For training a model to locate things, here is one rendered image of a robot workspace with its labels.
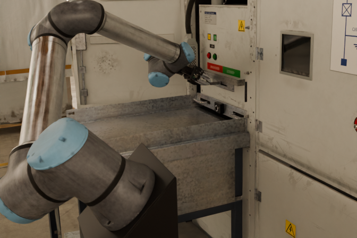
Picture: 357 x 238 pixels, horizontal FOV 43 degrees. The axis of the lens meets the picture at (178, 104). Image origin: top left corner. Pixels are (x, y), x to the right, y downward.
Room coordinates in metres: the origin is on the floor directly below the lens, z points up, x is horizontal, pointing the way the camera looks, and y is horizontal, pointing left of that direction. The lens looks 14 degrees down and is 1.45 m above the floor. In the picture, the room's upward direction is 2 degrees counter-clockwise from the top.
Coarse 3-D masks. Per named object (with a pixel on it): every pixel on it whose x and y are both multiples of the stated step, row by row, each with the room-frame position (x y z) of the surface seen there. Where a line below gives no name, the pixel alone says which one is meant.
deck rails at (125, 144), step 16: (176, 96) 2.42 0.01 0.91; (80, 112) 2.20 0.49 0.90; (96, 112) 2.24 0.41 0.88; (112, 112) 2.27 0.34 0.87; (128, 112) 2.30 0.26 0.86; (144, 112) 2.34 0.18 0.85; (160, 112) 2.34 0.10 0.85; (176, 128) 1.81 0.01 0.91; (192, 128) 1.84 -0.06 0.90; (208, 128) 1.87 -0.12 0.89; (224, 128) 1.90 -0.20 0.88; (240, 128) 1.93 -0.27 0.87; (112, 144) 1.70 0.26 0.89; (128, 144) 1.72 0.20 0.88; (144, 144) 1.75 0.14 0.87; (160, 144) 1.78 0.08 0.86
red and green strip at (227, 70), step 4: (208, 64) 2.35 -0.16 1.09; (212, 64) 2.31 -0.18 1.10; (216, 64) 2.28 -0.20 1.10; (208, 68) 2.35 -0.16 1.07; (212, 68) 2.31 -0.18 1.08; (216, 68) 2.28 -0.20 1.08; (220, 68) 2.24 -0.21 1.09; (224, 68) 2.20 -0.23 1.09; (228, 68) 2.17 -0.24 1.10; (220, 72) 2.24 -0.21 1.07; (224, 72) 2.20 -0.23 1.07; (228, 72) 2.17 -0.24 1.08; (232, 72) 2.14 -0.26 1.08; (236, 72) 2.10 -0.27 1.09; (236, 76) 2.10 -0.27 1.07
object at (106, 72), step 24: (96, 0) 2.54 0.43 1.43; (120, 0) 2.54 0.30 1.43; (144, 0) 2.53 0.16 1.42; (168, 0) 2.53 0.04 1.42; (144, 24) 2.53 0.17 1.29; (168, 24) 2.53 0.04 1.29; (72, 48) 2.51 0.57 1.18; (96, 48) 2.54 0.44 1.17; (120, 48) 2.54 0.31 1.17; (96, 72) 2.54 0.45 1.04; (120, 72) 2.54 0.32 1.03; (144, 72) 2.53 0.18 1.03; (96, 96) 2.54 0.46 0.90; (120, 96) 2.54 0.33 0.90; (144, 96) 2.53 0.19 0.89; (168, 96) 2.53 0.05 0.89
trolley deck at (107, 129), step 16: (176, 112) 2.33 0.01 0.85; (192, 112) 2.32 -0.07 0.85; (96, 128) 2.08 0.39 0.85; (112, 128) 2.07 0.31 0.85; (128, 128) 2.07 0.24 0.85; (144, 128) 2.06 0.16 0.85; (160, 128) 2.05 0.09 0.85; (176, 144) 1.80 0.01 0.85; (192, 144) 1.80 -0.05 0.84; (208, 144) 1.83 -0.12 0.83; (224, 144) 1.86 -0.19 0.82; (240, 144) 1.90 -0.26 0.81; (160, 160) 1.74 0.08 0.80
